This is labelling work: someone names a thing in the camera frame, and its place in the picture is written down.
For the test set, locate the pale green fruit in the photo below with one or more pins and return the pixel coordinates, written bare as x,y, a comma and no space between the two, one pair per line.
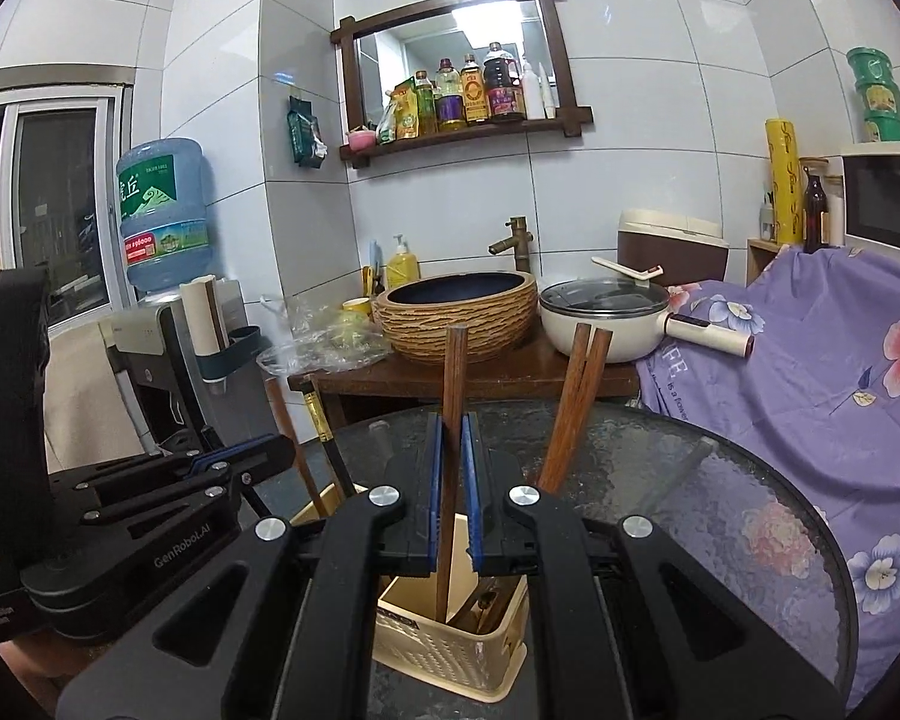
347,336

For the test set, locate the white brown rice cooker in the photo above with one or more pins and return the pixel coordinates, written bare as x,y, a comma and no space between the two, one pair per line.
667,251

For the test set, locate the round glass table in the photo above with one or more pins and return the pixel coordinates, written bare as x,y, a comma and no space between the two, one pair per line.
682,480

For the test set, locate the black chopstick gold band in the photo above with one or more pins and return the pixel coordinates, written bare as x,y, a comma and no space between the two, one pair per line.
328,435

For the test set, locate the white pot glass lid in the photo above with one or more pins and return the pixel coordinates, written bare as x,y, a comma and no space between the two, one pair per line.
607,322

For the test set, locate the pink bowl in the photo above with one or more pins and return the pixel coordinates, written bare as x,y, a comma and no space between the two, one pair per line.
360,141

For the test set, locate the dark soy sauce bottle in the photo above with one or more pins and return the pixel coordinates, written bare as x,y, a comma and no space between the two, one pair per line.
504,90

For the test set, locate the white microwave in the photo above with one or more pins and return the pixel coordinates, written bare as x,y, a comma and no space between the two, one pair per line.
889,202

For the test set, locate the green bottle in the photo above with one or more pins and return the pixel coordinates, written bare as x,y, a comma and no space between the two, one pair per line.
424,109

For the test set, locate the wooden framed mirror shelf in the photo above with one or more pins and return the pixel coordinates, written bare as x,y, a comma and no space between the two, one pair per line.
457,37

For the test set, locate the yellow roll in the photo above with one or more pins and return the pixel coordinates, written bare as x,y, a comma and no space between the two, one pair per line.
784,180

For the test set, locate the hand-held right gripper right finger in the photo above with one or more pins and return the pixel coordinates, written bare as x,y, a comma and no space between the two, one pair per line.
474,495

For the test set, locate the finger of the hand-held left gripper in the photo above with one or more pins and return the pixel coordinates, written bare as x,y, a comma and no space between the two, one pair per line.
247,454
165,506

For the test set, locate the white cup dispenser tube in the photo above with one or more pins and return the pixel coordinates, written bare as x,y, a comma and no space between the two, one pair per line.
204,315

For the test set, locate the grey water dispenser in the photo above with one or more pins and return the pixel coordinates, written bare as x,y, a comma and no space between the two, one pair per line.
157,375

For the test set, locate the beige perforated utensil holder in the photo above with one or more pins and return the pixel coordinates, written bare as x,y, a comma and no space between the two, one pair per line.
450,652

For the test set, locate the bronze faucet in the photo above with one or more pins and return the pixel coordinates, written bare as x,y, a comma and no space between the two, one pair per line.
520,244

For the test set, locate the teal wall-mounted holder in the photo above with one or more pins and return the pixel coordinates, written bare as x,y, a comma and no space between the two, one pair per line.
232,360

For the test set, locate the purple floral cloth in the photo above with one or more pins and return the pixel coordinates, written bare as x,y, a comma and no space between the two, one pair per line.
832,405

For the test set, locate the clear plastic bags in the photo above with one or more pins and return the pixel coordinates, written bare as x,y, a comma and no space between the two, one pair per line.
307,345

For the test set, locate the wooden crate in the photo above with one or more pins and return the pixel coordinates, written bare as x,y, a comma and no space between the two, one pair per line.
765,262

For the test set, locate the aluminium framed window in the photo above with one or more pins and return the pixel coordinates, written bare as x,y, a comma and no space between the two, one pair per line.
60,202

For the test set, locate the brown wooden chopstick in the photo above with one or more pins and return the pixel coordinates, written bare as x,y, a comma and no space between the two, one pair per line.
562,420
296,442
454,367

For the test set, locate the blue water bottle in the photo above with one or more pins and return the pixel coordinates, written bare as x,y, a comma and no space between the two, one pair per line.
165,217

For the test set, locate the person's left forearm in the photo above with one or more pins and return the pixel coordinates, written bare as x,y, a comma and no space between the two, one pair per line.
34,664

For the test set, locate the wicker pattern basin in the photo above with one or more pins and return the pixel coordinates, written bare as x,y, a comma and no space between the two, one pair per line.
457,322

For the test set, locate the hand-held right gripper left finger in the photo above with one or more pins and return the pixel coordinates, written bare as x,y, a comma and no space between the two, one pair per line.
435,495

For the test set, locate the purple label oil bottle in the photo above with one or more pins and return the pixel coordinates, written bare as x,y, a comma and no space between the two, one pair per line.
450,101

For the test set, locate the yellow green packet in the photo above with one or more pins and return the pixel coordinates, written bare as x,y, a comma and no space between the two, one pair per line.
399,116

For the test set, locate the yellow mug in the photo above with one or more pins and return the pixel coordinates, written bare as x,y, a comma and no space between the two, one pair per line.
356,310

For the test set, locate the brown glass bottle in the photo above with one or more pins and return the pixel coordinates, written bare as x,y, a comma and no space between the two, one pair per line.
814,217

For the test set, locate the pair of wooden chopsticks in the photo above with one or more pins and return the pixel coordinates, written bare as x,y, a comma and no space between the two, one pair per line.
589,382

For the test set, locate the white container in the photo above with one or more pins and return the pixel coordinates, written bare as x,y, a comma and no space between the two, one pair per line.
836,210

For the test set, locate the white bottle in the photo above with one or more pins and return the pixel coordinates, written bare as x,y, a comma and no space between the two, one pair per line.
532,94

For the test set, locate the amber oil bottle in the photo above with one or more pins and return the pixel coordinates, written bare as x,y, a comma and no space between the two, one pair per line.
475,94

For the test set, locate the yellow soap bottle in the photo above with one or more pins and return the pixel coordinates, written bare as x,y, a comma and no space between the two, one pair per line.
403,270

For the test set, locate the wooden counter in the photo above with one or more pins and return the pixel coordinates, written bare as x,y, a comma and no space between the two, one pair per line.
510,382

